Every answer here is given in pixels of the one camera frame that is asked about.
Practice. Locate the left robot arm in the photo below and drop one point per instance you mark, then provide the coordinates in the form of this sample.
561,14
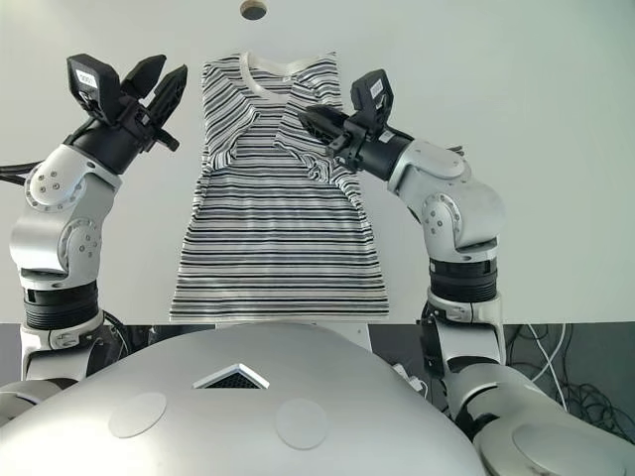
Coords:
54,181

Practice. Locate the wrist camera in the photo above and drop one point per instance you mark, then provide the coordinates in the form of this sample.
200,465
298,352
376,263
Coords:
94,86
373,96

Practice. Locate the striped T-shirt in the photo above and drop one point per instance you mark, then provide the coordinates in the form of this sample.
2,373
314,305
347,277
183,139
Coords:
278,238

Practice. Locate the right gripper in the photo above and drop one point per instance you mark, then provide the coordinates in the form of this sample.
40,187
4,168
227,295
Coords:
374,151

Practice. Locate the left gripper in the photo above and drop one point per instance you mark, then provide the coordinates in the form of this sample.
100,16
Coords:
106,144

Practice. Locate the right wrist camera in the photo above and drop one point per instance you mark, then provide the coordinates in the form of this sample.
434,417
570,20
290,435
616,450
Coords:
373,96

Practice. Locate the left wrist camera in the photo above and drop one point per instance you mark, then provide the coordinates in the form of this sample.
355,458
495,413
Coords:
94,86

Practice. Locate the robot body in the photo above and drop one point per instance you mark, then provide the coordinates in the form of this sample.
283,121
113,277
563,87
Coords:
238,426

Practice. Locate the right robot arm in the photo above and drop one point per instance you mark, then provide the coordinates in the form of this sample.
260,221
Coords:
449,171

